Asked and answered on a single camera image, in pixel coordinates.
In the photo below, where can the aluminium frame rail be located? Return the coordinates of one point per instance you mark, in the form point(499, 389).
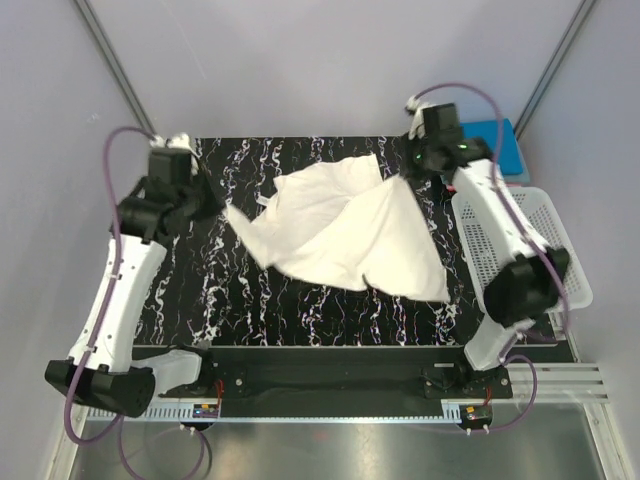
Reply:
point(580, 383)

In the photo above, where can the right aluminium corner post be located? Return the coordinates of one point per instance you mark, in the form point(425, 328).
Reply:
point(557, 59)

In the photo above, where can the folded blue t-shirt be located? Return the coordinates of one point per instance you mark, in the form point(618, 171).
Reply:
point(488, 130)

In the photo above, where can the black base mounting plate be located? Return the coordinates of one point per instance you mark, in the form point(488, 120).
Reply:
point(362, 377)

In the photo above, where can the left aluminium corner post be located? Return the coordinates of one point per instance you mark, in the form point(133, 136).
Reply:
point(109, 56)

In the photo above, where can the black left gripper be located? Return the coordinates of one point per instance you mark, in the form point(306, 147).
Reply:
point(214, 204)

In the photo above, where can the white t-shirt with print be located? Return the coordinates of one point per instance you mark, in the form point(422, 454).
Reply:
point(341, 224)

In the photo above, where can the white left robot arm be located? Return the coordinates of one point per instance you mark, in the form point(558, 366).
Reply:
point(99, 371)

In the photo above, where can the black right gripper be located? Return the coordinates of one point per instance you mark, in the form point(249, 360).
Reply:
point(408, 166)

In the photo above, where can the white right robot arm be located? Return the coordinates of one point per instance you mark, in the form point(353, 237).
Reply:
point(531, 273)

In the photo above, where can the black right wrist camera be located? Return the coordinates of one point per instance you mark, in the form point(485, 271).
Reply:
point(434, 119)

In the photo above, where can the aluminium corner post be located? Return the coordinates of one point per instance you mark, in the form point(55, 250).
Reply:
point(109, 56)
point(557, 59)

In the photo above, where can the white slotted cable duct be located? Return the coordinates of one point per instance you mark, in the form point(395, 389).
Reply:
point(234, 412)

